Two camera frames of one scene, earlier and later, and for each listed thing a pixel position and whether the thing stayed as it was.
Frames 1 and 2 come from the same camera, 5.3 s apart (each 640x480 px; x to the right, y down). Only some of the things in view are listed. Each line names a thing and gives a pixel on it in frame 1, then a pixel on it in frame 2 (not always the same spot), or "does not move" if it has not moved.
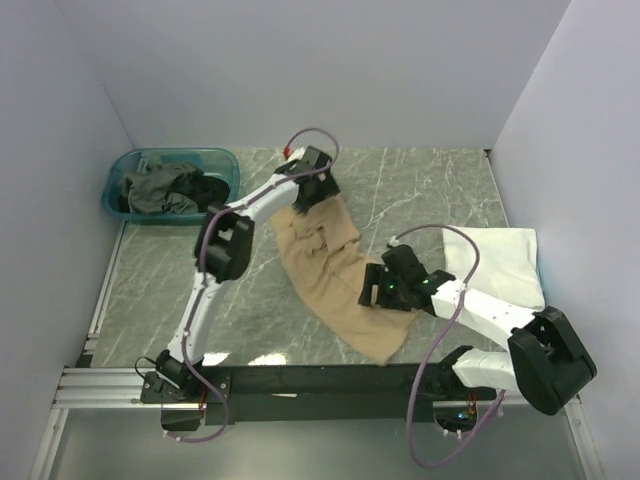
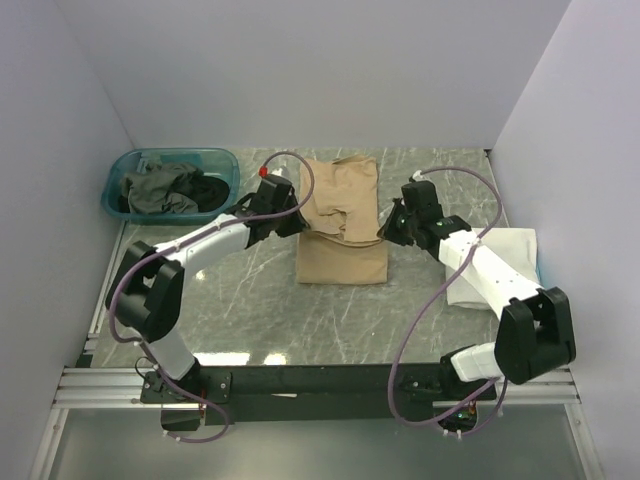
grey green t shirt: (150, 188) does not move
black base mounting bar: (300, 394) does not move
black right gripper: (377, 275) -> (389, 232)
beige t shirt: (325, 271) -> (343, 245)
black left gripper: (328, 188) -> (298, 225)
